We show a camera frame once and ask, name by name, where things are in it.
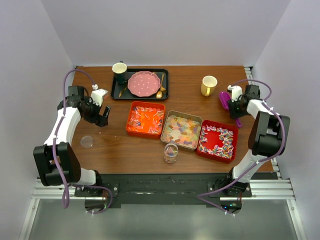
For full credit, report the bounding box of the yellow mug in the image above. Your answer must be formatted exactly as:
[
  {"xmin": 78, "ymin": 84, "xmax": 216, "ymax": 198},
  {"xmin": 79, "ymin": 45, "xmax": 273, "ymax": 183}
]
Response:
[{"xmin": 200, "ymin": 75, "xmax": 218, "ymax": 97}]

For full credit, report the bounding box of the purple plastic scoop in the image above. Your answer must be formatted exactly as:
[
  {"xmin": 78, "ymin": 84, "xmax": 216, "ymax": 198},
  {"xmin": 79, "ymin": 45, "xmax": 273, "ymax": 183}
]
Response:
[{"xmin": 218, "ymin": 91, "xmax": 243, "ymax": 128}]

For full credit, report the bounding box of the dark green cup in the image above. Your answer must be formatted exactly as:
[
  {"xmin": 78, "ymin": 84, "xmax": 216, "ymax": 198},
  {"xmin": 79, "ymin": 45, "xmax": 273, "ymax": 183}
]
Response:
[{"xmin": 111, "ymin": 61, "xmax": 128, "ymax": 84}]

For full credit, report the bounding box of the orange candy box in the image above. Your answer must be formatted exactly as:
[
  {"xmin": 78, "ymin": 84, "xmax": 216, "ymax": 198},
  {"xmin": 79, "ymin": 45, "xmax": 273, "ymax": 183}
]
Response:
[{"xmin": 125, "ymin": 101, "xmax": 166, "ymax": 139}]

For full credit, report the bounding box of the clear glass jar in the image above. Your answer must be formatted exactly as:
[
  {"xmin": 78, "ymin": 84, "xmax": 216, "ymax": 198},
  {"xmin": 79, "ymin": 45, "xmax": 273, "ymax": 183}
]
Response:
[{"xmin": 163, "ymin": 143, "xmax": 179, "ymax": 164}]

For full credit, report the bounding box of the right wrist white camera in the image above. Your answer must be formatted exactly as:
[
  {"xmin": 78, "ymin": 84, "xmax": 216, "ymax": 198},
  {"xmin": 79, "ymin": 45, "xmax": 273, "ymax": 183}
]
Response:
[{"xmin": 227, "ymin": 85, "xmax": 243, "ymax": 102}]

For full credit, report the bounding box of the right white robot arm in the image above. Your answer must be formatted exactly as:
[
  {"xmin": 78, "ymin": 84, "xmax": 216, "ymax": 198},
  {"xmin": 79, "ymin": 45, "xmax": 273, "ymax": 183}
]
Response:
[{"xmin": 220, "ymin": 84, "xmax": 291, "ymax": 197}]

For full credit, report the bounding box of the silver tin of gummies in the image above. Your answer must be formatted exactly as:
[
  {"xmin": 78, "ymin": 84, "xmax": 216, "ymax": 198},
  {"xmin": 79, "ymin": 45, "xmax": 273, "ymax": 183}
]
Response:
[{"xmin": 160, "ymin": 110, "xmax": 203, "ymax": 152}]

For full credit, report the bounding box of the black serving tray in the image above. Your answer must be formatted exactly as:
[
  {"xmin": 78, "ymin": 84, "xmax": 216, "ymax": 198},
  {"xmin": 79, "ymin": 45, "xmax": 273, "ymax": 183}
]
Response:
[{"xmin": 111, "ymin": 68, "xmax": 169, "ymax": 101}]

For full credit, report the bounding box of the gold fork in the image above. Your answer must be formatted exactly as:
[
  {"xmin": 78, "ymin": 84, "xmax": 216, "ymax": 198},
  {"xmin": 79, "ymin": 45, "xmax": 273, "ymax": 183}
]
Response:
[{"xmin": 159, "ymin": 72, "xmax": 168, "ymax": 95}]

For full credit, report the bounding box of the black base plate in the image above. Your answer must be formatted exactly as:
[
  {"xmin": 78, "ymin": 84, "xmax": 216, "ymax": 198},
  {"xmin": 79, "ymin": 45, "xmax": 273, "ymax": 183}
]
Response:
[{"xmin": 74, "ymin": 172, "xmax": 253, "ymax": 210}]

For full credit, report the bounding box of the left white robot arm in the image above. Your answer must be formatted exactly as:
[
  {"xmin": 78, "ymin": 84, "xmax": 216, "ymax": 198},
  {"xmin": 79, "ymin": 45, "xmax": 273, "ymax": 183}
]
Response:
[{"xmin": 33, "ymin": 85, "xmax": 110, "ymax": 196}]

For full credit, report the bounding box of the clear jar lid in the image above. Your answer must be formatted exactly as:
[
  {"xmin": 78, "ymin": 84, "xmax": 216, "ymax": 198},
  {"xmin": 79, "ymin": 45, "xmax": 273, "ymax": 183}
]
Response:
[{"xmin": 80, "ymin": 135, "xmax": 94, "ymax": 148}]

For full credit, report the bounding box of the red box of lollipops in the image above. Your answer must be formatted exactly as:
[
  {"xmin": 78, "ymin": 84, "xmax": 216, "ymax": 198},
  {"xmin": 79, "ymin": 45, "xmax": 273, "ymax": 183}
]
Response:
[{"xmin": 195, "ymin": 120, "xmax": 238, "ymax": 164}]

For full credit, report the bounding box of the gold spoon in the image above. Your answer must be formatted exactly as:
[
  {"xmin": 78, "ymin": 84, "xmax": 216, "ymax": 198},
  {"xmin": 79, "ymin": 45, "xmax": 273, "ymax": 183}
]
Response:
[{"xmin": 156, "ymin": 73, "xmax": 165, "ymax": 99}]

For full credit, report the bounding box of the pink polka dot plate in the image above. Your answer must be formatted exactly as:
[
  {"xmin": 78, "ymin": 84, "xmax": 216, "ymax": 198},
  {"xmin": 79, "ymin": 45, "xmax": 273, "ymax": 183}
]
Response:
[{"xmin": 127, "ymin": 71, "xmax": 161, "ymax": 98}]

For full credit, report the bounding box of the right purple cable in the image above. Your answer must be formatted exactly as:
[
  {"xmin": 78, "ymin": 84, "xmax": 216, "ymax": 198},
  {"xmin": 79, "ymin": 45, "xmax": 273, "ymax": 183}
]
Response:
[{"xmin": 196, "ymin": 79, "xmax": 286, "ymax": 209}]

